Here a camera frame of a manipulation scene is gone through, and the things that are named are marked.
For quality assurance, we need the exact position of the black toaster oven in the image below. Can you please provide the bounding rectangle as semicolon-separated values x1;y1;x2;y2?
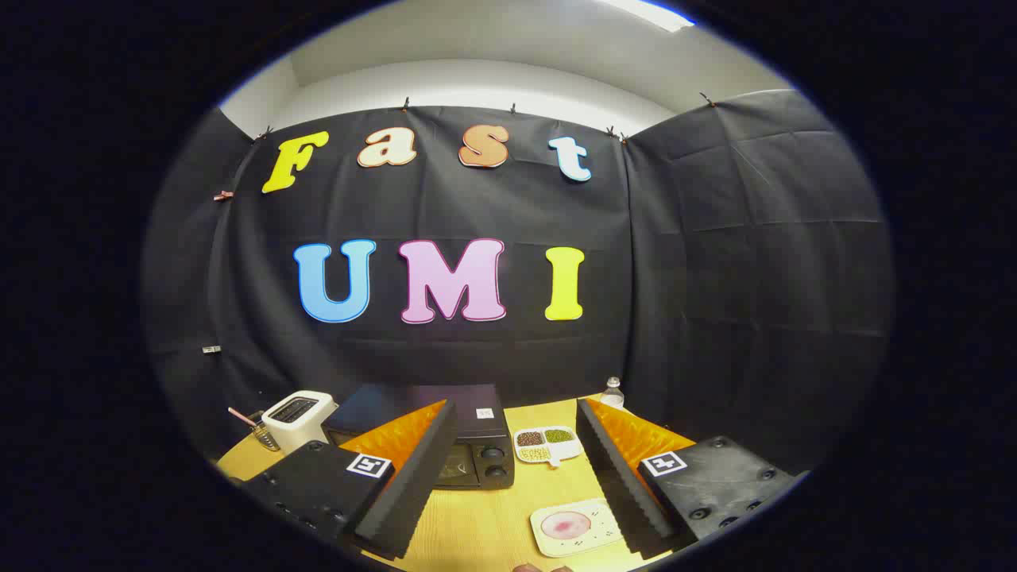
322;384;516;489

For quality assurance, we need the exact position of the cream square plate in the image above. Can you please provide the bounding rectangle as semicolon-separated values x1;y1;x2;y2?
530;497;625;558

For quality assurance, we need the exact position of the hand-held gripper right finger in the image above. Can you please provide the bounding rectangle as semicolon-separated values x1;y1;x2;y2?
576;397;799;561

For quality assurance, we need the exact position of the white slot toaster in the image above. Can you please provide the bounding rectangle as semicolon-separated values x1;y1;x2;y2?
261;390;339;455

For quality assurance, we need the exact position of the pink ham slice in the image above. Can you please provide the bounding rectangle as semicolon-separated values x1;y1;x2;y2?
540;512;593;541

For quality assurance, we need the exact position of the divided white bean dish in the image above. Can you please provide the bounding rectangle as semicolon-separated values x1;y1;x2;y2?
513;426;583;468

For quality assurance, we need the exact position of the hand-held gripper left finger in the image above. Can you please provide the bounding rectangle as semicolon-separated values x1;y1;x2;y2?
238;399;459;561

